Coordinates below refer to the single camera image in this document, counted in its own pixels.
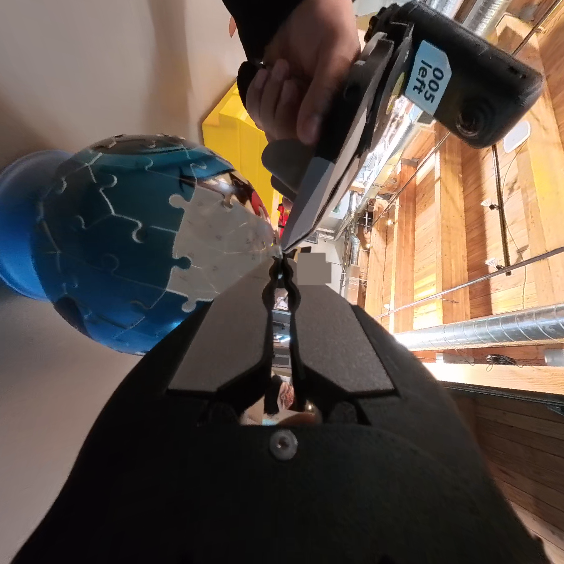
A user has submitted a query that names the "silver ventilation duct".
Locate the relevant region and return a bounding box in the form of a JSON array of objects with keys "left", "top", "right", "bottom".
[{"left": 391, "top": 304, "right": 564, "bottom": 353}]

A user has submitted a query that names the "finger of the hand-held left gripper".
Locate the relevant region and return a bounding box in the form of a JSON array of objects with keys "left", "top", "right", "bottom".
[
  {"left": 262, "top": 140, "right": 316, "bottom": 204},
  {"left": 280, "top": 98, "right": 370, "bottom": 252}
]

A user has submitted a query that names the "yellow plastic bin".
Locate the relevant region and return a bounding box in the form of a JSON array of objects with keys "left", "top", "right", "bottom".
[{"left": 201, "top": 81, "right": 288, "bottom": 231}]

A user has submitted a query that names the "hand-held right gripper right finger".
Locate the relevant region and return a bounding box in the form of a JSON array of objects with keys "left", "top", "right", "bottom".
[{"left": 275, "top": 259, "right": 395, "bottom": 412}]

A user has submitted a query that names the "person's left hand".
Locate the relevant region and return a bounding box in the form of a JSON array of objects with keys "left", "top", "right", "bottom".
[{"left": 245, "top": 0, "right": 362, "bottom": 145}]

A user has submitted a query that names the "blue ball stand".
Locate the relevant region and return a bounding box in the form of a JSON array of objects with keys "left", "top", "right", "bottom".
[{"left": 0, "top": 150, "right": 68, "bottom": 303}]

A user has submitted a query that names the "person's left forearm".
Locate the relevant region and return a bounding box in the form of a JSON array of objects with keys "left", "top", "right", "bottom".
[{"left": 221, "top": 0, "right": 353, "bottom": 63}]

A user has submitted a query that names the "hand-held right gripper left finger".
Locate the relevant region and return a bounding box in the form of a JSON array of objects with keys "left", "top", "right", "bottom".
[{"left": 167, "top": 259, "right": 283, "bottom": 415}]

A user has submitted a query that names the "blue puzzle ball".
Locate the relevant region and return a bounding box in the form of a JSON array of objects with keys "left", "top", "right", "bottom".
[{"left": 34, "top": 134, "right": 283, "bottom": 356}]

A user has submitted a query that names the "white ceiling access point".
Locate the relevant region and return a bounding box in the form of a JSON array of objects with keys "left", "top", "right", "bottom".
[{"left": 502, "top": 121, "right": 532, "bottom": 153}]

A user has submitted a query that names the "black ceiling conduit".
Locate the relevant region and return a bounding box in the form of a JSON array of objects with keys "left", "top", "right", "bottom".
[{"left": 491, "top": 145, "right": 513, "bottom": 276}]

